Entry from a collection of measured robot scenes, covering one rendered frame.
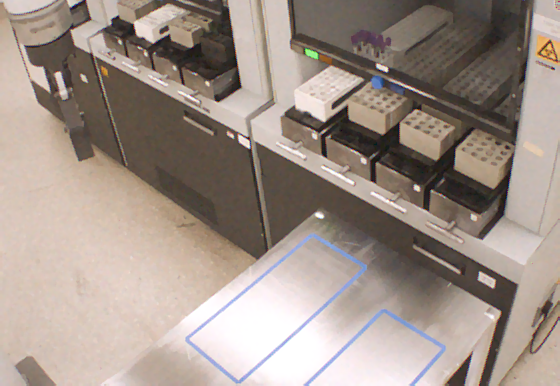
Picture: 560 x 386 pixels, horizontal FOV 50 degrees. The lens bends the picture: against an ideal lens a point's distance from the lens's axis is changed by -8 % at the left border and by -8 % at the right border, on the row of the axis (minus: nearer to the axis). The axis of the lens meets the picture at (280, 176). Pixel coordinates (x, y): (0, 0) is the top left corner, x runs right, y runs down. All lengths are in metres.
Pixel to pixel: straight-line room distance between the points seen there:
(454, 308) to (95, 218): 1.84
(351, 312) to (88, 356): 1.28
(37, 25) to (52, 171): 2.19
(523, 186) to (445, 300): 0.33
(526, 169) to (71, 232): 1.90
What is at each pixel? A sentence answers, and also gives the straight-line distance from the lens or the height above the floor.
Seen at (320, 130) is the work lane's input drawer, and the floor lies 0.81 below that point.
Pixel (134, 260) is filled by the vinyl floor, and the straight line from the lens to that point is 2.52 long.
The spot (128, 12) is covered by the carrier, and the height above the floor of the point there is 0.86.
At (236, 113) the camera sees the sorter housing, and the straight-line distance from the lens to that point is 1.83.
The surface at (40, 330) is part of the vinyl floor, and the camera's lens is 2.44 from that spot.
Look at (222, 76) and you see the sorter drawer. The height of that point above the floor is 0.80.
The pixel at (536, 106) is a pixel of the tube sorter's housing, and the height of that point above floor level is 1.06.
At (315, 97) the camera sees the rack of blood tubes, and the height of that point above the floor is 0.86.
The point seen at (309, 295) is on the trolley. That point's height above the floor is 0.82.
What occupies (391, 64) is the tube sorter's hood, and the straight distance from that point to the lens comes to 1.43.
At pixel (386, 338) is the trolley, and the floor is 0.82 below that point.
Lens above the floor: 1.79
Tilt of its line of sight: 41 degrees down
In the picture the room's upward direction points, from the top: 8 degrees counter-clockwise
